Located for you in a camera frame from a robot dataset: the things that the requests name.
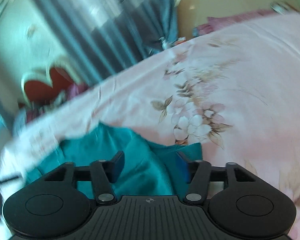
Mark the pink floral bed sheet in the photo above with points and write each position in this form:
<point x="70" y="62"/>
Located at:
<point x="235" y="91"/>

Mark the red heart-shaped headboard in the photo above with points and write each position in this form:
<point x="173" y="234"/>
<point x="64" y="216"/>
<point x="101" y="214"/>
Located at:
<point x="43" y="84"/>

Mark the teal long-sleeve sweater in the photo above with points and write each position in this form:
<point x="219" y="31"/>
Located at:
<point x="150" y="169"/>

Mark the purple pillow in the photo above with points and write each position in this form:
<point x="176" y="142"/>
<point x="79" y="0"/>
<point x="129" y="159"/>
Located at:
<point x="218" y="23"/>

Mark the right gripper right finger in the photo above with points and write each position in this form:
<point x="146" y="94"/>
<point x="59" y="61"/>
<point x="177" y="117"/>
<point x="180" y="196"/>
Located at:
<point x="196" y="174"/>

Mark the purple clothes pile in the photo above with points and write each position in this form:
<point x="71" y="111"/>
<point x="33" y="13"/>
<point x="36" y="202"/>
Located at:
<point x="40" y="107"/>

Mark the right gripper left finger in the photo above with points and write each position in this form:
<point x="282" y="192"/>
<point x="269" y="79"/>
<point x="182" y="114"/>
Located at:
<point x="103" y="174"/>

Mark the blue-grey window curtain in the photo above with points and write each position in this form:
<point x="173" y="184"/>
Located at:
<point x="104" y="37"/>

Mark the bedside clutter items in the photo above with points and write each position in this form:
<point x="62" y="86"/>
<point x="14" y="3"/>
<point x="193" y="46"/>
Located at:
<point x="167" y="45"/>

